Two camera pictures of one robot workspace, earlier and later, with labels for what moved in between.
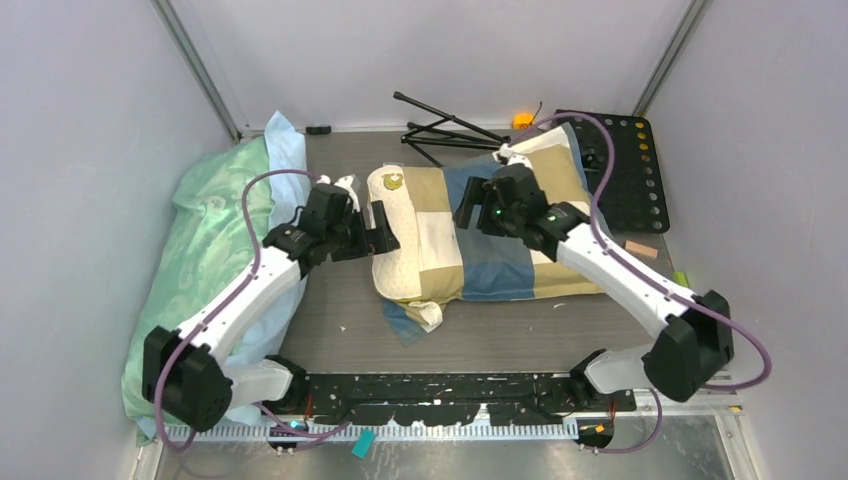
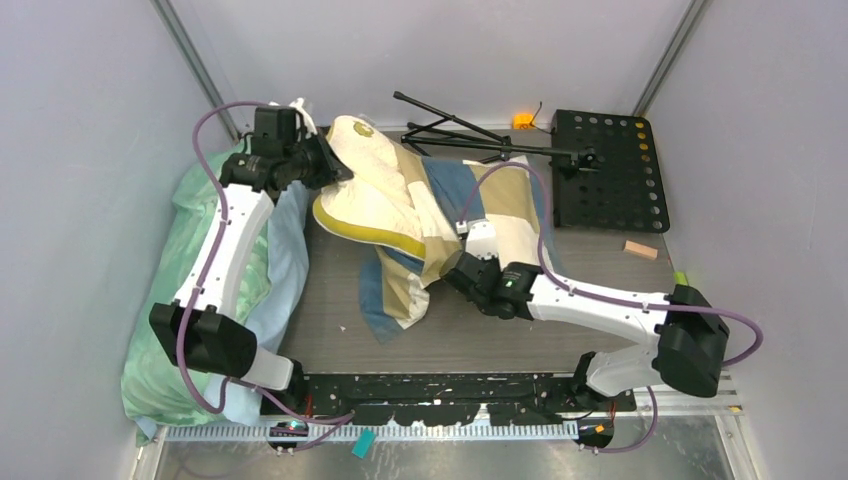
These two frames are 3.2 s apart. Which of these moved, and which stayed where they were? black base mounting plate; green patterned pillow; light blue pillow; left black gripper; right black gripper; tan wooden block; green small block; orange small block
Moved: left black gripper; right black gripper
Stayed: green small block; green patterned pillow; orange small block; light blue pillow; tan wooden block; black base mounting plate
